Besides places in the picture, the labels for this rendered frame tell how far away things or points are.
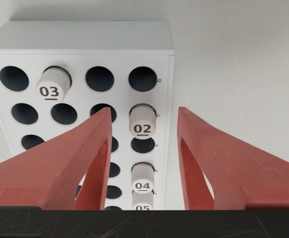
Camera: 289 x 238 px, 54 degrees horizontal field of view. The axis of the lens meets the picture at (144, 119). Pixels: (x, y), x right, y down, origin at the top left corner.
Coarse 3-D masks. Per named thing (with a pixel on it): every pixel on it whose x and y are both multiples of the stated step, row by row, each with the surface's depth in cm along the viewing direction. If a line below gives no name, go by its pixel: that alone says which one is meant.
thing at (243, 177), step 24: (192, 120) 10; (192, 144) 10; (216, 144) 8; (240, 144) 8; (192, 168) 11; (216, 168) 7; (240, 168) 6; (264, 168) 6; (288, 168) 6; (192, 192) 11; (216, 192) 7; (240, 192) 5; (264, 192) 5; (288, 192) 5
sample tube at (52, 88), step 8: (48, 72) 12; (56, 72) 12; (64, 72) 12; (40, 80) 12; (48, 80) 11; (56, 80) 12; (64, 80) 12; (40, 88) 12; (48, 88) 12; (56, 88) 12; (64, 88) 12; (40, 96) 12; (48, 96) 12; (56, 96) 12; (64, 96) 12
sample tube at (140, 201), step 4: (136, 192) 17; (148, 192) 17; (152, 192) 17; (132, 196) 17; (136, 196) 16; (140, 196) 16; (144, 196) 16; (148, 196) 16; (152, 196) 17; (132, 200) 17; (136, 200) 16; (140, 200) 16; (144, 200) 16; (148, 200) 16; (152, 200) 16; (132, 204) 16; (136, 204) 16; (140, 204) 16; (144, 204) 16; (148, 204) 16; (152, 204) 16; (132, 208) 16; (136, 208) 16; (140, 208) 16; (144, 208) 16; (148, 208) 16; (152, 208) 16
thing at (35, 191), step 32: (96, 128) 9; (32, 160) 7; (64, 160) 7; (96, 160) 12; (0, 192) 5; (32, 192) 5; (64, 192) 6; (96, 192) 11; (0, 224) 5; (32, 224) 5; (64, 224) 5; (96, 224) 5; (128, 224) 5; (160, 224) 5; (192, 224) 5; (224, 224) 5; (256, 224) 5; (288, 224) 5
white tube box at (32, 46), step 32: (0, 32) 13; (32, 32) 13; (64, 32) 13; (96, 32) 13; (128, 32) 13; (160, 32) 13; (0, 64) 12; (32, 64) 12; (64, 64) 12; (96, 64) 12; (128, 64) 12; (160, 64) 12; (0, 96) 13; (32, 96) 13; (96, 96) 13; (128, 96) 13; (160, 96) 13; (32, 128) 14; (64, 128) 14; (128, 128) 14; (160, 128) 14; (128, 160) 16; (160, 160) 16; (128, 192) 17; (160, 192) 17
